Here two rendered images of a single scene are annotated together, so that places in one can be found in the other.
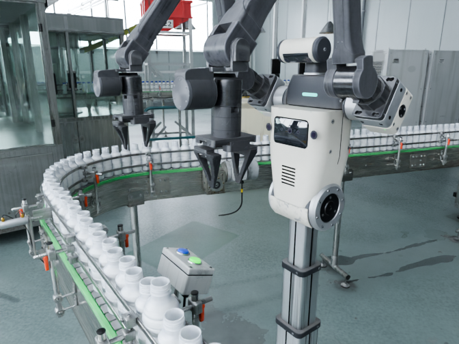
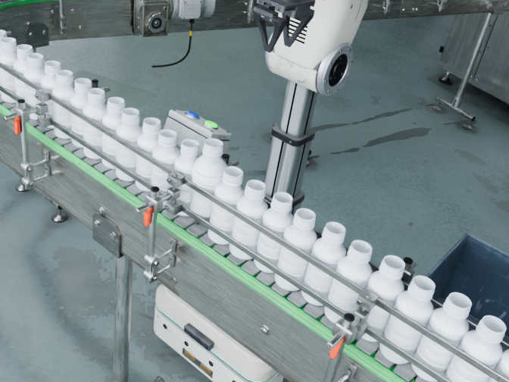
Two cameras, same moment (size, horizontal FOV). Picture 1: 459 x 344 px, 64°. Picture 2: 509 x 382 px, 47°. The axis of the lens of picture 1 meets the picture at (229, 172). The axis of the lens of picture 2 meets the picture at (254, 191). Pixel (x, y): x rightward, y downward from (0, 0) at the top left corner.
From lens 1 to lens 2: 0.55 m
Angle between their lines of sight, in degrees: 25
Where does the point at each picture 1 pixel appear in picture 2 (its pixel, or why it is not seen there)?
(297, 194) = (307, 52)
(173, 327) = (235, 182)
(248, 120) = not seen: outside the picture
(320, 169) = (337, 26)
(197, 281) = not seen: hidden behind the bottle
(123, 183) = (19, 13)
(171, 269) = (184, 133)
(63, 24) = not seen: outside the picture
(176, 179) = (95, 10)
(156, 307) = (211, 166)
